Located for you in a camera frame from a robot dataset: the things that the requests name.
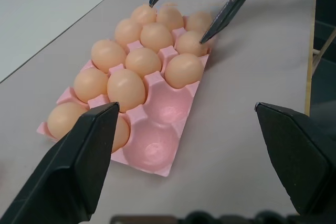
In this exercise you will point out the light wooden strut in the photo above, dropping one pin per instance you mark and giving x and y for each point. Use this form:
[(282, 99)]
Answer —
[(324, 48)]

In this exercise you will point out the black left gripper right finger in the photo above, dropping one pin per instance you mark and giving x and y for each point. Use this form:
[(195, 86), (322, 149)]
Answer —
[(302, 161)]

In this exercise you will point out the pink egg tray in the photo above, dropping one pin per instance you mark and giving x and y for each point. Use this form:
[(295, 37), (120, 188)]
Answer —
[(160, 119)]

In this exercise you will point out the beige egg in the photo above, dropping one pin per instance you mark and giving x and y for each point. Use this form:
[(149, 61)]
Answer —
[(90, 85), (189, 44), (198, 21), (184, 70), (170, 19), (127, 32), (121, 134), (108, 55), (64, 121), (144, 14), (143, 62), (126, 90), (156, 37)]

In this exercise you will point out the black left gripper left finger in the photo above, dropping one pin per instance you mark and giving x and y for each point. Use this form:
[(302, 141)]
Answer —
[(68, 171)]

